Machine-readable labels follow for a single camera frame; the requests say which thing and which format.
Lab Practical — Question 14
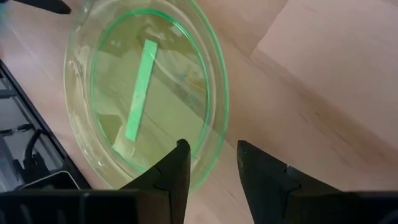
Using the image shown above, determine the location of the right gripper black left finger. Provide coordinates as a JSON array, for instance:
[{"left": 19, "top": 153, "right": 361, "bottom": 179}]
[{"left": 120, "top": 138, "right": 192, "bottom": 224}]

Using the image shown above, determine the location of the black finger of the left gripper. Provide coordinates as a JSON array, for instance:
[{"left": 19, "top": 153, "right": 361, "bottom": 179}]
[{"left": 11, "top": 0, "right": 72, "bottom": 15}]

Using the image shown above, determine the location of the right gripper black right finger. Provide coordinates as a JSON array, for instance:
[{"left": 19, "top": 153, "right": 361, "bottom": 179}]
[{"left": 236, "top": 139, "right": 343, "bottom": 224}]

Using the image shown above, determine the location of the green tape strip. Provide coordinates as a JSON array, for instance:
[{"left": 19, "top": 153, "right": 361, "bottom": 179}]
[{"left": 124, "top": 39, "right": 159, "bottom": 142}]

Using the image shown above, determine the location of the black flat device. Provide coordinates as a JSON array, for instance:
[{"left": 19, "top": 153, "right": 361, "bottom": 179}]
[{"left": 17, "top": 170, "right": 82, "bottom": 191}]

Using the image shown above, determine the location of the black cable under table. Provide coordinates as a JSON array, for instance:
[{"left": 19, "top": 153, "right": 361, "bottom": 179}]
[{"left": 22, "top": 128, "right": 46, "bottom": 177}]

